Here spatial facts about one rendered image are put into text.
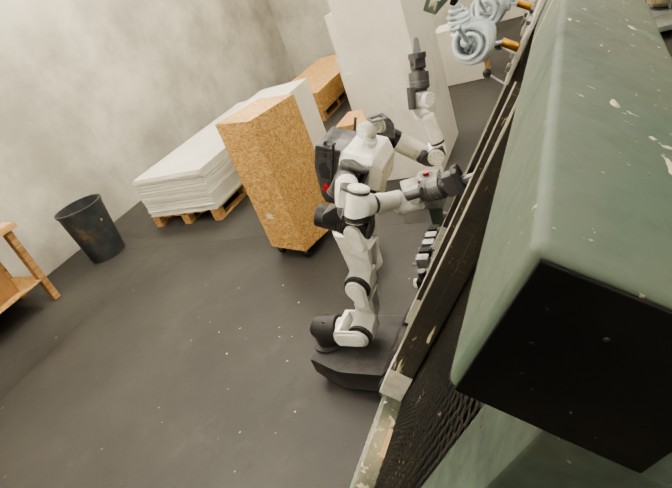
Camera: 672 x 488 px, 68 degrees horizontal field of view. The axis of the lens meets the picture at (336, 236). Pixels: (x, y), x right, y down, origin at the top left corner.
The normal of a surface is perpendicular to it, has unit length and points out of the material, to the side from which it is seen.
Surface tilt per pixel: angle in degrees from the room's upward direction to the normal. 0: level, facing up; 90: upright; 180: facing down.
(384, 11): 90
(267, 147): 90
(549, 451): 90
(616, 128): 32
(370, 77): 90
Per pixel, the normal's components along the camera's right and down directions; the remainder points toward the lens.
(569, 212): 0.19, -0.73
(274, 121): 0.75, 0.09
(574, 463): -0.36, 0.57
